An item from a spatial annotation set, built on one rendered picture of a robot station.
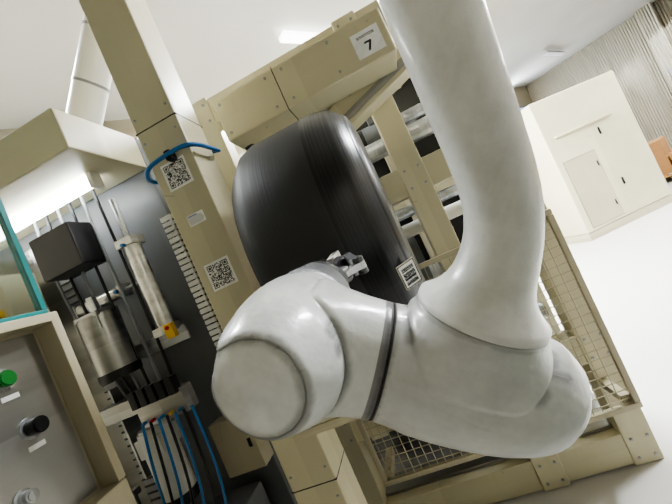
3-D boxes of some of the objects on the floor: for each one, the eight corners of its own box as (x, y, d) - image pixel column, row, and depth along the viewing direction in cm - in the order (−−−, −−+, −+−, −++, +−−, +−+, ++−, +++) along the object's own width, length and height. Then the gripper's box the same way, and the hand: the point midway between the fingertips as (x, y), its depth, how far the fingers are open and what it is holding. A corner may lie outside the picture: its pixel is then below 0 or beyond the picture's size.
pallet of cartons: (718, 156, 667) (700, 119, 669) (712, 168, 588) (691, 126, 590) (656, 178, 741) (640, 145, 743) (642, 191, 662) (624, 154, 664)
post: (390, 720, 91) (14, -142, 98) (391, 659, 104) (59, -98, 111) (438, 711, 89) (49, -172, 96) (433, 650, 102) (92, -123, 109)
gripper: (351, 247, 42) (361, 225, 65) (256, 290, 44) (298, 254, 67) (378, 303, 43) (378, 262, 66) (283, 343, 45) (316, 290, 68)
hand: (336, 262), depth 63 cm, fingers closed
